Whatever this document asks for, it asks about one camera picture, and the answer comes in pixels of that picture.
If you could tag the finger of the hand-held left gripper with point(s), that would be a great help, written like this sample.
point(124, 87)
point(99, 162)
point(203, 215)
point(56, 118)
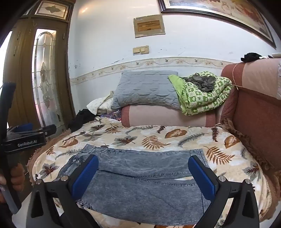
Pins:
point(48, 129)
point(25, 127)

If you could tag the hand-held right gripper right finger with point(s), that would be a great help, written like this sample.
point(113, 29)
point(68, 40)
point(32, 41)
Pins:
point(200, 175)

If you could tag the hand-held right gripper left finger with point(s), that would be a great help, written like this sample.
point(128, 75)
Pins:
point(85, 175)

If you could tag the blue denim pants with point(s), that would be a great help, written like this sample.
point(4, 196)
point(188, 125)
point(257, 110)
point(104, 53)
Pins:
point(142, 175)

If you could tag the person's left hand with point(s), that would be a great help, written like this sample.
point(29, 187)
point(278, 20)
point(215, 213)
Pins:
point(18, 178)

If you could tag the white crumpled cloth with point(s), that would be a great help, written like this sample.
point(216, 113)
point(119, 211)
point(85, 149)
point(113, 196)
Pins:
point(100, 105)

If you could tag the wooden door with glass pane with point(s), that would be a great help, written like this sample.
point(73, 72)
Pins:
point(26, 65)

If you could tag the leaf printed blanket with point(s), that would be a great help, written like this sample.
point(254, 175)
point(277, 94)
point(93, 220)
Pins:
point(153, 136)

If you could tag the purple patterned cloth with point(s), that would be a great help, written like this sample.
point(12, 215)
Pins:
point(109, 115)

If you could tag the green patterned folded blanket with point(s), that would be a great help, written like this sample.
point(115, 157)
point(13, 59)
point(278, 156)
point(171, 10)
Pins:
point(204, 98)

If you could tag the pink and brown sofa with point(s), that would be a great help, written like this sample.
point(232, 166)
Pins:
point(252, 109)

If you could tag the dark grey crumpled cloth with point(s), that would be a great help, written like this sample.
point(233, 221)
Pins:
point(203, 81)

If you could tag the grey quilted pillow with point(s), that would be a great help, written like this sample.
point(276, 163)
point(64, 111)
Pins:
point(144, 89)

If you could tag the stained glass transom window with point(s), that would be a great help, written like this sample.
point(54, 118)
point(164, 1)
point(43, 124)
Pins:
point(52, 9)

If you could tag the small black cloth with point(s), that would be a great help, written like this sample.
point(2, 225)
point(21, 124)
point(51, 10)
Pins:
point(250, 57)

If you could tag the framed painting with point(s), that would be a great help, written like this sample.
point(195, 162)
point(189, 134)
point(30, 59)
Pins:
point(230, 13)

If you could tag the yellowed wall light switch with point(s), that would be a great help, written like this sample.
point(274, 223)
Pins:
point(141, 50)

